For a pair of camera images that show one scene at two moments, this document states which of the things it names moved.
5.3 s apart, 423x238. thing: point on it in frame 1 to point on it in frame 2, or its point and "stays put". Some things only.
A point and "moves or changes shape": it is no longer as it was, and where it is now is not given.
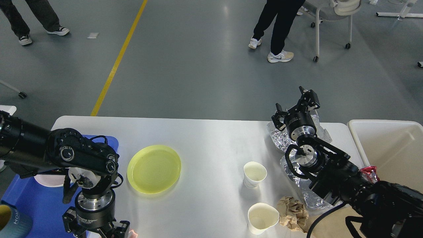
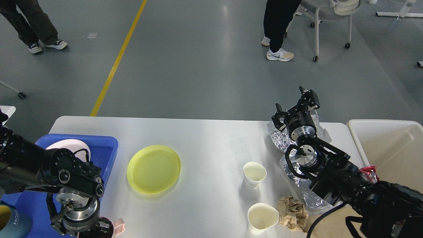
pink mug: (132, 234) moves or changes shape
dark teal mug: (14, 224) stays put
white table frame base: (404, 12) stays put
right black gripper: (300, 124) stays put
